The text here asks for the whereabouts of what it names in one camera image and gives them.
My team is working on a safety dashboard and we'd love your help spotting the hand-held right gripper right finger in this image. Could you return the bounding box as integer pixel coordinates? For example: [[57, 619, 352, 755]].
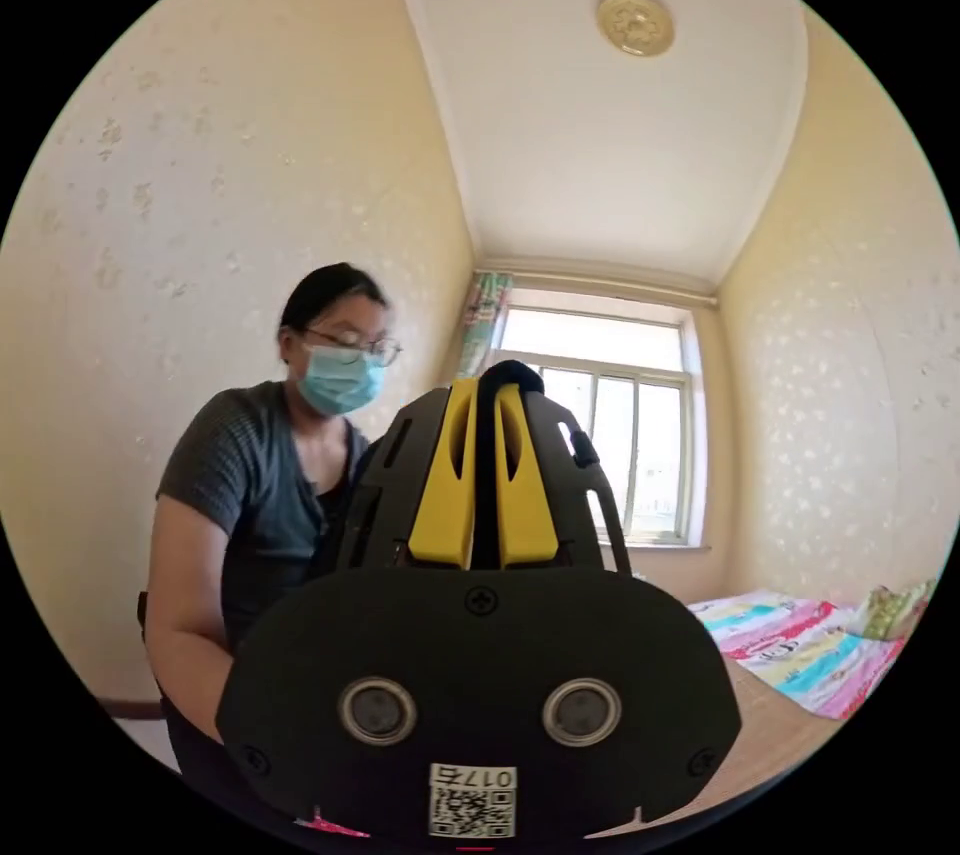
[[497, 389, 561, 569]]

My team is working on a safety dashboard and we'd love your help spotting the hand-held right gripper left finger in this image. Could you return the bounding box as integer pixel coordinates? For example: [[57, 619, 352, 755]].
[[407, 377, 481, 566]]

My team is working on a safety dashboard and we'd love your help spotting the person's right forearm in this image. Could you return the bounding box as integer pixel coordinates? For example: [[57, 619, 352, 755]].
[[146, 614, 238, 744]]

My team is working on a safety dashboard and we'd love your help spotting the window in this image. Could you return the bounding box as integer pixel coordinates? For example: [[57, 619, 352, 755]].
[[491, 303, 710, 549]]

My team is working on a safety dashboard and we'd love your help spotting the floral curtain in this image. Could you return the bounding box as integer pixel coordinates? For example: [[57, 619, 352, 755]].
[[457, 269, 516, 380]]

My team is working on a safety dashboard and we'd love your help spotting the person's body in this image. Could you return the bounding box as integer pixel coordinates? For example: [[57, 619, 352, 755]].
[[144, 261, 404, 796]]

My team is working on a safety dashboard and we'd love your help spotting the bed with colourful printed sheet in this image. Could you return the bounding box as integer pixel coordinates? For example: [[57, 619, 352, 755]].
[[599, 578, 943, 838]]

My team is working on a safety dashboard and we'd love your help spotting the green patterned pillow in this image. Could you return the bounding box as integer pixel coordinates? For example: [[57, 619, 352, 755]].
[[854, 578, 939, 643]]

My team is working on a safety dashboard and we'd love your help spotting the round golden ceiling lamp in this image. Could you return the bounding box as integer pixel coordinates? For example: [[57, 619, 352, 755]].
[[596, 0, 676, 58]]

